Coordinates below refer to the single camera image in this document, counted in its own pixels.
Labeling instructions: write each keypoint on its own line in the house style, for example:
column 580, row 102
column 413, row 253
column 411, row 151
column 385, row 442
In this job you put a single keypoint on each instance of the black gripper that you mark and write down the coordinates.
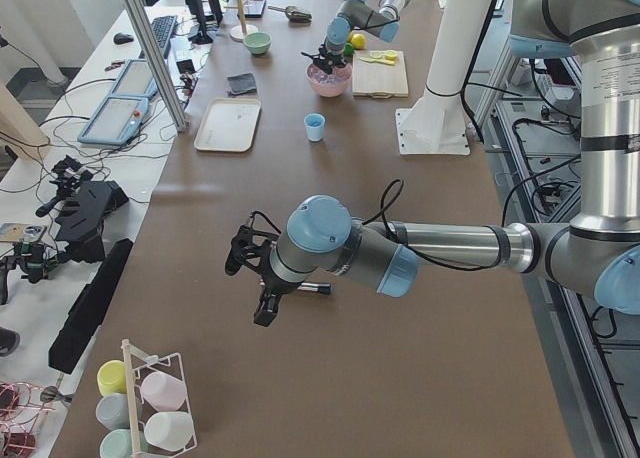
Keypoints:
column 273, row 286
column 329, row 53

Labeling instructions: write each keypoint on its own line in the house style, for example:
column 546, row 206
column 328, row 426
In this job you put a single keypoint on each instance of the steel muddler black tip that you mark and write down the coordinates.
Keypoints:
column 320, row 288

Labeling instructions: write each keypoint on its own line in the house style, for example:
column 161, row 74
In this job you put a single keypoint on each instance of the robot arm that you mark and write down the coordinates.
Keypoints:
column 596, row 253
column 382, row 23

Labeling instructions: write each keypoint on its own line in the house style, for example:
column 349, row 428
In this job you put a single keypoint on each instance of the metal ice scoop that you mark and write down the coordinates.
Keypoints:
column 293, row 13

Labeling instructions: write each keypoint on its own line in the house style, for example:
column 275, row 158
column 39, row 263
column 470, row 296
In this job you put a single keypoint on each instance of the light blue cup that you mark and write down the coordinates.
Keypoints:
column 314, row 126

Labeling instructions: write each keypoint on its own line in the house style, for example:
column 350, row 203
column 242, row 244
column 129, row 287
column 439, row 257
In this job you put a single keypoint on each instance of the pink cup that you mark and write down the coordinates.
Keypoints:
column 163, row 392

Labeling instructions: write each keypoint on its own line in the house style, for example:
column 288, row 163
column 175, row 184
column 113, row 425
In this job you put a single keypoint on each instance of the white cup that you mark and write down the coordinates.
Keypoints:
column 169, row 430

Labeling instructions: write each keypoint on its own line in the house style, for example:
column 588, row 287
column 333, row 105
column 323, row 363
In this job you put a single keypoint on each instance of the yellow cup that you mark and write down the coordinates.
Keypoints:
column 111, row 378

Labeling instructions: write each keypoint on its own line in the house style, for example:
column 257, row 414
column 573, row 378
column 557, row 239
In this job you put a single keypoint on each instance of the grey cup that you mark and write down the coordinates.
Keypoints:
column 112, row 411

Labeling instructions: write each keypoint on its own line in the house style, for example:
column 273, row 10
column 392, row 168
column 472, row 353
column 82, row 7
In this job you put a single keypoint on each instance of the mint green cup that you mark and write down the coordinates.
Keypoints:
column 116, row 444

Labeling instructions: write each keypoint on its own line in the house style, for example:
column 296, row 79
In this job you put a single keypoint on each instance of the pink bowl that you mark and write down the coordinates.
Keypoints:
column 329, row 85

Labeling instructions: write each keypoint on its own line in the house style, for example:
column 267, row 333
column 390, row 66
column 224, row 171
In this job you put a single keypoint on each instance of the green lime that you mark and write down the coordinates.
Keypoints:
column 348, row 49

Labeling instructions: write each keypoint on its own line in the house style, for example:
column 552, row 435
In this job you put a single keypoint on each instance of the yellow plastic knife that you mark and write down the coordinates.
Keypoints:
column 383, row 61

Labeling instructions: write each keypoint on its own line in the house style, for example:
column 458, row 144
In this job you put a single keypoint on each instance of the wooden cutting board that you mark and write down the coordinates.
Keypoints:
column 377, row 80

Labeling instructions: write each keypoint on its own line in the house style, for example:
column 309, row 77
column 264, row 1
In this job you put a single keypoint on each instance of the lemon half slice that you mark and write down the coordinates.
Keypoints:
column 390, row 55

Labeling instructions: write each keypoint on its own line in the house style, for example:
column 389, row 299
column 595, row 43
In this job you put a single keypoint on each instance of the green bowl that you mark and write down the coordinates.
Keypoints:
column 257, row 43

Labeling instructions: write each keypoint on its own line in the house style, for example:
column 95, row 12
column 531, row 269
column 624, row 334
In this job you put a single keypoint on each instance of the grey folded cloth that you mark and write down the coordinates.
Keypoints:
column 241, row 84

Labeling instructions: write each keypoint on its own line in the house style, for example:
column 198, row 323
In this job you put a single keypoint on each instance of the wooden mug tree stand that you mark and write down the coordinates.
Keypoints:
column 240, row 31

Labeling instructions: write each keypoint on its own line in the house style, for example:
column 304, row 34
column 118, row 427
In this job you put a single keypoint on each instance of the cream serving tray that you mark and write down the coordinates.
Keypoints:
column 228, row 125

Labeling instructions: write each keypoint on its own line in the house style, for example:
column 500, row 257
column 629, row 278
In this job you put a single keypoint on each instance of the small black box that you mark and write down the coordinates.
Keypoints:
column 185, row 66

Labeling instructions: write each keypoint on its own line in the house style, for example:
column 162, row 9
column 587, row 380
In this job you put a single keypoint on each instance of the black monitor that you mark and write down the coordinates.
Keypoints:
column 207, row 25

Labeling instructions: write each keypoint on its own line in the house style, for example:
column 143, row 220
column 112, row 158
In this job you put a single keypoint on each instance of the black keyboard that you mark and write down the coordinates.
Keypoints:
column 163, row 28

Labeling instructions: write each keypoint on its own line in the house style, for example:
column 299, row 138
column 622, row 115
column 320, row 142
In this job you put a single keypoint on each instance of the long black bar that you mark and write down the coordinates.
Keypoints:
column 89, row 310

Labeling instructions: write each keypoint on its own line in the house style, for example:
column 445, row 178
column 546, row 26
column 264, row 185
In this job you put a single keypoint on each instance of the blue teach pendant far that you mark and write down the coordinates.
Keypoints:
column 135, row 79

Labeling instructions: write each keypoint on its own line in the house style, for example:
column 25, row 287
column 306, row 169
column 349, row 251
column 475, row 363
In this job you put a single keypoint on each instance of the blue teach pendant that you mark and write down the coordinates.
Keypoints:
column 135, row 79
column 117, row 119

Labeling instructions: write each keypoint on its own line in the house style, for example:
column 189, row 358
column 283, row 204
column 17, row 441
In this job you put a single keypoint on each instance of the black foam holder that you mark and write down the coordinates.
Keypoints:
column 81, row 219

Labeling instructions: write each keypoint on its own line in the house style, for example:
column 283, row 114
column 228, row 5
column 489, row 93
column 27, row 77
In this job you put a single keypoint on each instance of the black computer mouse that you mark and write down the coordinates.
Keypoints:
column 122, row 38

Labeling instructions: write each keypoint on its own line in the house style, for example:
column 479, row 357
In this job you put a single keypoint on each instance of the blue teach pendant near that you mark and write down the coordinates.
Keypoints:
column 117, row 119

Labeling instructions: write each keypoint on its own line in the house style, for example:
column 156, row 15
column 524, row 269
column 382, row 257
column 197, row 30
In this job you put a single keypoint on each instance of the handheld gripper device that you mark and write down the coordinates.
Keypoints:
column 33, row 260

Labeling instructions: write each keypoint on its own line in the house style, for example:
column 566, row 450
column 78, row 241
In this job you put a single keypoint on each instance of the smartphone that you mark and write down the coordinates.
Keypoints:
column 19, row 232

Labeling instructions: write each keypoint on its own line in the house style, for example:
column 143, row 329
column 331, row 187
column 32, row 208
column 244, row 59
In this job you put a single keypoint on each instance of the white camera pillar mount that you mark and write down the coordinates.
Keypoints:
column 435, row 124

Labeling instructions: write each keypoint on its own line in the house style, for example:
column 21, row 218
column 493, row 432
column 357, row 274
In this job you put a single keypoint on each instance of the wooden rack handle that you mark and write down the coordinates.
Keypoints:
column 131, row 400

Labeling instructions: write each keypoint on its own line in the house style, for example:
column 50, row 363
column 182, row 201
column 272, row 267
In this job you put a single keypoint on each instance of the white wire cup rack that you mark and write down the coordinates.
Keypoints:
column 143, row 364

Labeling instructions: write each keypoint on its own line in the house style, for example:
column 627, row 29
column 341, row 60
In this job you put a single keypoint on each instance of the aluminium frame post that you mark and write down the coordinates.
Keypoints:
column 143, row 30

